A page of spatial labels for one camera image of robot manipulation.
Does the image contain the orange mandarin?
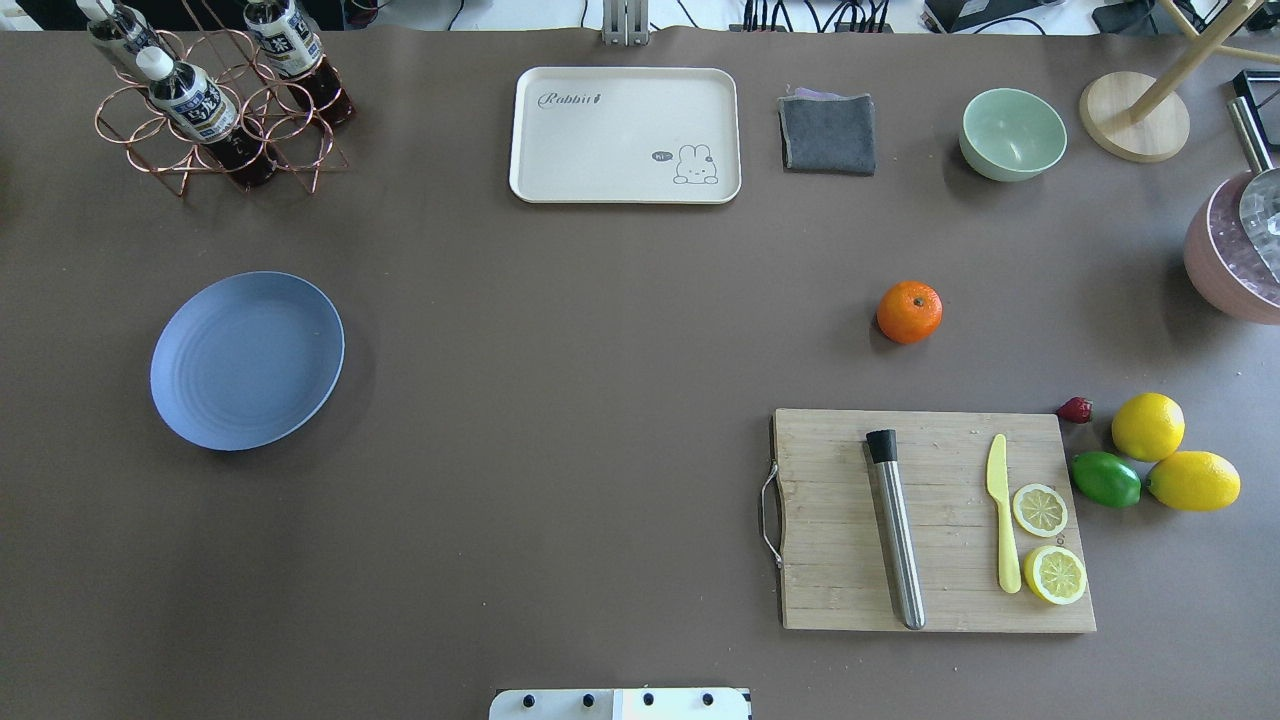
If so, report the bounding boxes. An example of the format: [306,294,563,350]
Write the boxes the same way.
[876,281,945,345]

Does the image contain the blue plate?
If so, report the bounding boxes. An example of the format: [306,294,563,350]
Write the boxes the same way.
[150,272,346,451]

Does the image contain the cream rabbit tray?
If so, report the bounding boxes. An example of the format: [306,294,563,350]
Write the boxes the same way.
[508,67,742,204]

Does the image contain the steel muddler black tip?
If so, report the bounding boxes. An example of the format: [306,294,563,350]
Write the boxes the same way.
[867,429,927,632]

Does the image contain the wooden cutting board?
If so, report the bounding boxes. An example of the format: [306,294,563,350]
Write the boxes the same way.
[772,409,1096,634]

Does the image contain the grey folded cloth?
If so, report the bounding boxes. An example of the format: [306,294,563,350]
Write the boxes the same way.
[777,87,877,177]

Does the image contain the lemon slice upper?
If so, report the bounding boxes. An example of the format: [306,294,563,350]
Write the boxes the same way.
[1011,483,1070,538]

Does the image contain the lemon slice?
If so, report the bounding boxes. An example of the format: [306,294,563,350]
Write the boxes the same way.
[1023,544,1088,605]
[1011,483,1070,538]

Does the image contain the yellow plastic knife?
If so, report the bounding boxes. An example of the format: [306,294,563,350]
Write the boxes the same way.
[986,433,1021,594]

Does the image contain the green bowl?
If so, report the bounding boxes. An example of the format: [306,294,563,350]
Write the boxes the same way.
[959,88,1068,182]

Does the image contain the red strawberry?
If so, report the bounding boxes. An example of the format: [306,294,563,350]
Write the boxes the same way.
[1055,396,1093,424]

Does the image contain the lemon slice lower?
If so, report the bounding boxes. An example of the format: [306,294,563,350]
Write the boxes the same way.
[1023,544,1088,605]

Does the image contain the green lime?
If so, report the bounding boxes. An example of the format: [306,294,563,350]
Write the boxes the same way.
[1070,451,1143,509]

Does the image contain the tea bottle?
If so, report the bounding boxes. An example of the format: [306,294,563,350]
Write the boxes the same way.
[242,1,356,127]
[136,47,276,188]
[76,0,172,76]

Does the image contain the yellow lemon upper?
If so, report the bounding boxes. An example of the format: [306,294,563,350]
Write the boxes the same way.
[1111,392,1187,462]

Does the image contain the yellow lemon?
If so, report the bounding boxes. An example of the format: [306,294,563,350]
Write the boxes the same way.
[1111,392,1187,462]
[1147,451,1242,512]

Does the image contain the wooden cup stand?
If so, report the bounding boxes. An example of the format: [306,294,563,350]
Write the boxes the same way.
[1078,1,1279,163]

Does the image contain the yellow lemon lower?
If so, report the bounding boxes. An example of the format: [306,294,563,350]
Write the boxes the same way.
[1147,451,1242,512]

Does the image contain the pink bowl with ice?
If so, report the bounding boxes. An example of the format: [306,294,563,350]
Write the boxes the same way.
[1183,170,1279,325]

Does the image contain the metal ice scoop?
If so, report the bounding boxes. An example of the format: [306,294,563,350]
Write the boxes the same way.
[1229,96,1279,281]

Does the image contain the aluminium frame post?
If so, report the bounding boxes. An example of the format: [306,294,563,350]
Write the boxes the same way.
[602,0,650,47]

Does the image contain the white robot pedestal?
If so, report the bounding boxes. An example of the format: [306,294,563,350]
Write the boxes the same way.
[488,687,753,719]

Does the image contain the copper wire bottle rack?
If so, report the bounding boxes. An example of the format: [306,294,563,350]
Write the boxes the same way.
[79,1,356,196]

